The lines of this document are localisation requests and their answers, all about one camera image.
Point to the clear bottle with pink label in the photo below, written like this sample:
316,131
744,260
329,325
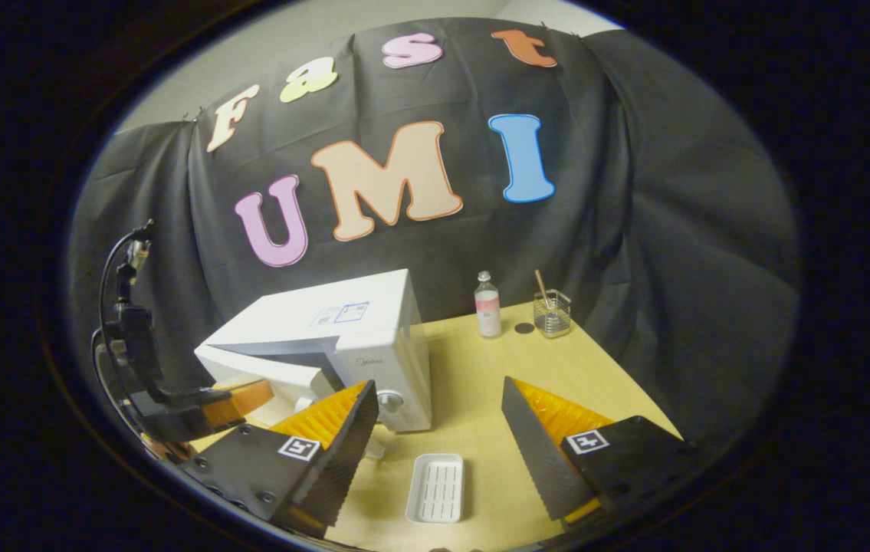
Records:
488,314

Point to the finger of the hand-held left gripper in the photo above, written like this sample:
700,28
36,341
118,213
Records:
243,399

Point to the clear glass jar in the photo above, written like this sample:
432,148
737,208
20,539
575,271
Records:
552,314

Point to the black backdrop cloth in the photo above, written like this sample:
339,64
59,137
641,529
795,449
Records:
634,230

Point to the white plastic tray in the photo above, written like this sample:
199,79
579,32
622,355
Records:
434,491

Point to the wooden stick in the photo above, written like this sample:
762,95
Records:
540,287

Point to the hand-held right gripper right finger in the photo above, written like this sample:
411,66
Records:
534,452

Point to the white microwave oven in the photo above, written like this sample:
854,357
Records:
373,337

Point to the small dark round lid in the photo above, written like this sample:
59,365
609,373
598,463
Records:
524,328

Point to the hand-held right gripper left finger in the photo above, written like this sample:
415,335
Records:
343,452

